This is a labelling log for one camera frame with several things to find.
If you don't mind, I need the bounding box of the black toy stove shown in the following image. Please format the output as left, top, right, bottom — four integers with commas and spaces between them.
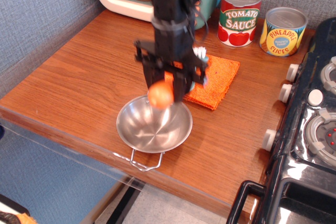
227, 18, 335, 223

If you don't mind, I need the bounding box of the pineapple slices toy can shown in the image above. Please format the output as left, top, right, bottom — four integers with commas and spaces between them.
259, 7, 308, 57

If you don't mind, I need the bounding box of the teal toy scrub brush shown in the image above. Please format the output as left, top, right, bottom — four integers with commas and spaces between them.
190, 47, 209, 91

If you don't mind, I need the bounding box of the tomato sauce toy can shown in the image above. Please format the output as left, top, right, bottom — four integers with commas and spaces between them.
217, 0, 262, 47

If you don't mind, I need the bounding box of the small steel two-handled bowl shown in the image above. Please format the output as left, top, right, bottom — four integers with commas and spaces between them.
116, 95, 193, 172

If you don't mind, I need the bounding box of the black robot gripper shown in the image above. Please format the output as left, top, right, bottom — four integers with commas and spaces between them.
134, 18, 207, 103

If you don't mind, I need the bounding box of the orange folded cloth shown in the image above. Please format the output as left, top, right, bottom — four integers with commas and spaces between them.
164, 55, 240, 111

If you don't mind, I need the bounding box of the orange fuzzy object bottom left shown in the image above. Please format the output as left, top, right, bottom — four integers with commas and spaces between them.
1, 211, 37, 224

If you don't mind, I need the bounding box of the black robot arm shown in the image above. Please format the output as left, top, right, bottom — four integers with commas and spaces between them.
134, 0, 207, 102

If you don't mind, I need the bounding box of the orange plastic toy carrot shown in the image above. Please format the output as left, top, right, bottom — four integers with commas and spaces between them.
148, 80, 174, 109

